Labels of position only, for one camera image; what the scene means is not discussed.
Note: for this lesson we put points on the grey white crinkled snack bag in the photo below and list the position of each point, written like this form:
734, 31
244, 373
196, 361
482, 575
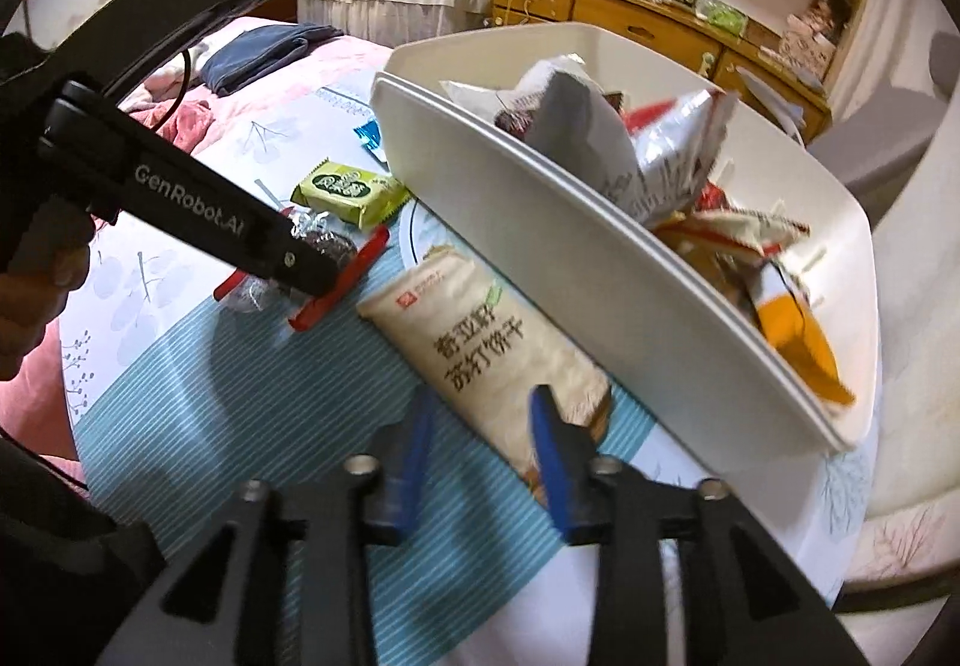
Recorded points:
650, 162

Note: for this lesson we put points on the white plastic storage bin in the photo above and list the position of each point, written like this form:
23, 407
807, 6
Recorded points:
634, 306

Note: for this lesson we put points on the beige soda cracker packet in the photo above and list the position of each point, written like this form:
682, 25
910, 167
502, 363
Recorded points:
484, 351

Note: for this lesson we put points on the wooden desk with drawers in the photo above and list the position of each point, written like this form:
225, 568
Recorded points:
685, 39

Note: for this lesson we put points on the grey office chair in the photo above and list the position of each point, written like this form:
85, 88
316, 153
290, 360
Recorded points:
875, 151

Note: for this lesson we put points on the blue snack wrapper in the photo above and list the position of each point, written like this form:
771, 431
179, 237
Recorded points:
370, 137

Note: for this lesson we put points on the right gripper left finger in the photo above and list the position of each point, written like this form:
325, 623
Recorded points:
222, 598

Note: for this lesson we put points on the orange and white snack packet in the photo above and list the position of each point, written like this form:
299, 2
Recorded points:
786, 320

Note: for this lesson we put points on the tree-patterned round table cover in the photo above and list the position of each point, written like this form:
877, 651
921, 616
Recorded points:
175, 399

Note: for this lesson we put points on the dark blue folded garment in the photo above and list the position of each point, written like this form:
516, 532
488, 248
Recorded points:
261, 51

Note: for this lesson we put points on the doll on shelf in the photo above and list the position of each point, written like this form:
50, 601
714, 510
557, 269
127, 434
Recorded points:
809, 41

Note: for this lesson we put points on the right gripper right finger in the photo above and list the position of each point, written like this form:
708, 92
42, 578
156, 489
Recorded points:
743, 599

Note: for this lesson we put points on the person's left hand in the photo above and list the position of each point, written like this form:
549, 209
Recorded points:
52, 262

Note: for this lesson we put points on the red Cookies packet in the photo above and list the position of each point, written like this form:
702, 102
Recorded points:
714, 233

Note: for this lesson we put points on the white floral quilt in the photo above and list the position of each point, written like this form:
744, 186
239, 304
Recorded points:
905, 566

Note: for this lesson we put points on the green snack packet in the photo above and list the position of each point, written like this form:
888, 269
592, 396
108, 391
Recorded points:
359, 197

